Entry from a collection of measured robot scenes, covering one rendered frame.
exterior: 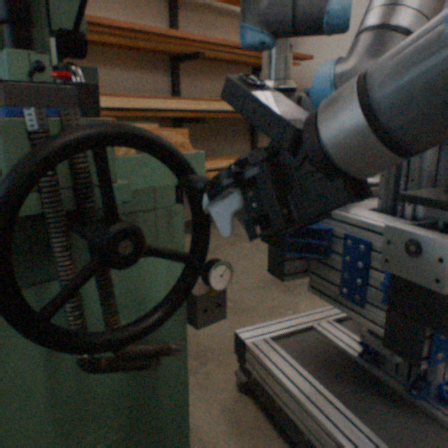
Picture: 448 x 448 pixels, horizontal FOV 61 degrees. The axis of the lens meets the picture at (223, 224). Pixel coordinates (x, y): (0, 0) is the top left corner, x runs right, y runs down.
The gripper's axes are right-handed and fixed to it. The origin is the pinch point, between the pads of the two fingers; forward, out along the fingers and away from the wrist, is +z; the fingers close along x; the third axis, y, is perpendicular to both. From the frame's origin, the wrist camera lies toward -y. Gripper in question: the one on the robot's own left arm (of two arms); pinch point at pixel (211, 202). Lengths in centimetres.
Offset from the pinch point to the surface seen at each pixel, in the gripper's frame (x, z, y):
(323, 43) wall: 313, 151, -199
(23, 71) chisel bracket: -12.6, 21.6, -32.5
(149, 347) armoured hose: -2.6, 23.7, 16.0
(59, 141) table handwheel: -16.4, 0.4, -8.6
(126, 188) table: -4.9, 12.1, -7.3
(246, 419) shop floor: 47, 77, 53
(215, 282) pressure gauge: 14.7, 25.6, 8.7
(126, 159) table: -0.4, 18.8, -15.0
